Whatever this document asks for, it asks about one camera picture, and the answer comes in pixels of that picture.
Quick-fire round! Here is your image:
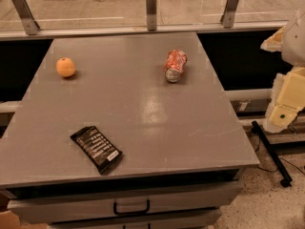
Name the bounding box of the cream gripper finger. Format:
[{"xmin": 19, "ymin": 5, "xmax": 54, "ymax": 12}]
[
  {"xmin": 263, "ymin": 67, "xmax": 305, "ymax": 133},
  {"xmin": 260, "ymin": 27, "xmax": 285, "ymax": 52}
]

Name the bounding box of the black rxbar chocolate wrapper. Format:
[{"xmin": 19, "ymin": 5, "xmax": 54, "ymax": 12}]
[{"xmin": 71, "ymin": 126, "xmax": 123, "ymax": 174}]

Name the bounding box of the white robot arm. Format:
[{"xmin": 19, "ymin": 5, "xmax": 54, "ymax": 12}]
[{"xmin": 260, "ymin": 6, "xmax": 305, "ymax": 133}]

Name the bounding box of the crushed red coke can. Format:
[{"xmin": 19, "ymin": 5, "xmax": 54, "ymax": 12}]
[{"xmin": 163, "ymin": 50, "xmax": 188, "ymax": 83}]

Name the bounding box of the black metal floor bar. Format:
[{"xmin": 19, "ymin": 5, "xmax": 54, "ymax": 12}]
[{"xmin": 252, "ymin": 121, "xmax": 293, "ymax": 188}]

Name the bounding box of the grey lower drawer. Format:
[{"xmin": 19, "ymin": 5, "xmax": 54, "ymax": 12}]
[{"xmin": 48, "ymin": 209, "xmax": 221, "ymax": 229}]

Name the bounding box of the grey drawer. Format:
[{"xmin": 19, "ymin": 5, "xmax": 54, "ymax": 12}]
[
  {"xmin": 9, "ymin": 181, "xmax": 242, "ymax": 223},
  {"xmin": 48, "ymin": 209, "xmax": 221, "ymax": 229}
]

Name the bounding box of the orange fruit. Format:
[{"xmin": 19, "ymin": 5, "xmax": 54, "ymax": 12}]
[{"xmin": 56, "ymin": 57, "xmax": 76, "ymax": 77}]

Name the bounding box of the grey upper drawer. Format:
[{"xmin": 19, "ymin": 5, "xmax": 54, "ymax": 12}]
[{"xmin": 9, "ymin": 181, "xmax": 242, "ymax": 223}]

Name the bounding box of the cardboard box corner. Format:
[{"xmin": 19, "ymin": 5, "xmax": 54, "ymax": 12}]
[{"xmin": 0, "ymin": 211, "xmax": 48, "ymax": 229}]

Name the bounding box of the right metal railing bracket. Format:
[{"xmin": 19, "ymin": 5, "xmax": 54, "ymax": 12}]
[{"xmin": 220, "ymin": 0, "xmax": 239, "ymax": 28}]

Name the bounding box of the metal railing bracket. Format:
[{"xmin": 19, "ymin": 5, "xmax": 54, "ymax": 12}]
[
  {"xmin": 220, "ymin": 0, "xmax": 239, "ymax": 28},
  {"xmin": 11, "ymin": 0, "xmax": 40, "ymax": 35},
  {"xmin": 146, "ymin": 0, "xmax": 157, "ymax": 31}
]

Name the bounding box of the black floor cable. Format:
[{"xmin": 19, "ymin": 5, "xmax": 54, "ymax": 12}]
[{"xmin": 254, "ymin": 136, "xmax": 305, "ymax": 177}]

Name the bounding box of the middle metal railing bracket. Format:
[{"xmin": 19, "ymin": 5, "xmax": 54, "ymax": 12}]
[{"xmin": 146, "ymin": 0, "xmax": 157, "ymax": 31}]

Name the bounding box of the black drawer handle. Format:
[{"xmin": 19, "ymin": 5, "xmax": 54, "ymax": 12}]
[{"xmin": 112, "ymin": 199, "xmax": 151, "ymax": 217}]

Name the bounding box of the left metal railing bracket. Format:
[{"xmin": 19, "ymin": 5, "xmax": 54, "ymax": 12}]
[{"xmin": 11, "ymin": 0, "xmax": 40, "ymax": 35}]

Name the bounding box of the white horizontal rail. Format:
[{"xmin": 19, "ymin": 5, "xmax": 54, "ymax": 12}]
[{"xmin": 0, "ymin": 20, "xmax": 288, "ymax": 41}]

